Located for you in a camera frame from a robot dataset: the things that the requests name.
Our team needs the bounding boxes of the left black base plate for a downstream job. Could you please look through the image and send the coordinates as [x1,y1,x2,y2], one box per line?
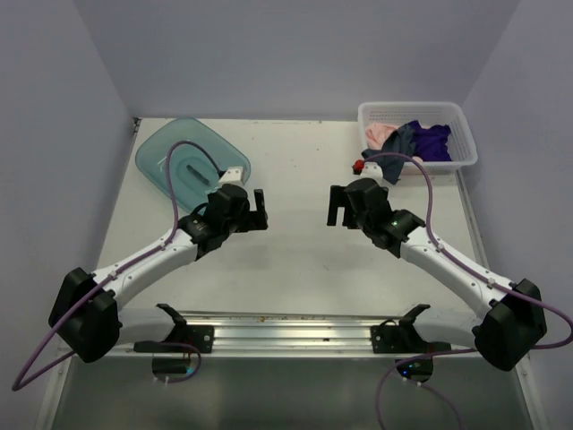
[133,304,215,354]

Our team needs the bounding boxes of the dark navy blue towel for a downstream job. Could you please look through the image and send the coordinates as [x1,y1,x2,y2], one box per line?
[362,123,416,185]

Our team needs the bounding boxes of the white plastic basket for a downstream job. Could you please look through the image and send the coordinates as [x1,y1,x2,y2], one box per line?
[357,101,478,175]

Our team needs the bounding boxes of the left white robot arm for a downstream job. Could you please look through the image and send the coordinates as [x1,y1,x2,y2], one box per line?
[48,185,268,363]

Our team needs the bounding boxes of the purple towel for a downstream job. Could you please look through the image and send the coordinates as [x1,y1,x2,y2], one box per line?
[407,121,452,162]

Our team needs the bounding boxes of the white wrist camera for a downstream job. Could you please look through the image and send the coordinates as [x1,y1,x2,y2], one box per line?
[218,166,244,187]
[352,159,383,179]

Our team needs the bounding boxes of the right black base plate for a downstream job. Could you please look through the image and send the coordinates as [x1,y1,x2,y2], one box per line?
[370,304,451,354]

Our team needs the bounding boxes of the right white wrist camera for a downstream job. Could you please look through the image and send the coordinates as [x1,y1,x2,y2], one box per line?
[352,159,383,179]

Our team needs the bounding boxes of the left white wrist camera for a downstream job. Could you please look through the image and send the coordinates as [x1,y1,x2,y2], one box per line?
[218,166,244,187]

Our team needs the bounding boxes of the pink towel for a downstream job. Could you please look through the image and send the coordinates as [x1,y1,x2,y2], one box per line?
[362,123,422,162]

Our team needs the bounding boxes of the aluminium mounting rail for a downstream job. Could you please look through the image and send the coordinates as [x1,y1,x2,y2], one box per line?
[181,312,397,357]

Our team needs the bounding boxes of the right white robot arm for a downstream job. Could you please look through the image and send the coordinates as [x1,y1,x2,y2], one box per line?
[327,178,547,371]

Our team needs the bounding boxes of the teal plastic tub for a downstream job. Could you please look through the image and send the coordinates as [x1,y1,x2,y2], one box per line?
[135,118,251,212]

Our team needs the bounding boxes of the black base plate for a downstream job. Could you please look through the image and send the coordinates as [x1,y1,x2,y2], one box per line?
[133,304,215,354]
[370,304,451,354]

